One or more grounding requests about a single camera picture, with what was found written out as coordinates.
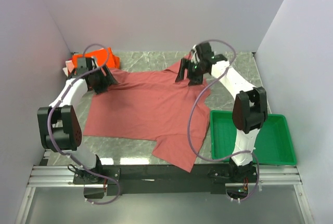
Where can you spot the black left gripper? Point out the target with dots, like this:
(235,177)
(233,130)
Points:
(107,80)

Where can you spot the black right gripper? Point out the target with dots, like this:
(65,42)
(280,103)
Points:
(187,64)

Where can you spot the dusty pink t shirt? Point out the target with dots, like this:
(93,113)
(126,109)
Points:
(150,105)

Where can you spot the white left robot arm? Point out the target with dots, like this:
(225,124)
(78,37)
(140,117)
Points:
(59,127)

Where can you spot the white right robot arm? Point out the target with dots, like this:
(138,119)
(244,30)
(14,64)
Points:
(250,109)

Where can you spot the folded orange t shirt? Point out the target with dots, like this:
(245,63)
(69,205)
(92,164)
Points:
(102,55)

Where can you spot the folded pale pink shirt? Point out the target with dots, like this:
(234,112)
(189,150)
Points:
(69,67)

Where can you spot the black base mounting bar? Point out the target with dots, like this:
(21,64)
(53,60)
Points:
(146,179)

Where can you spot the green plastic tray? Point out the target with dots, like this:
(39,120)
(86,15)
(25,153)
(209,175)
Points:
(273,144)

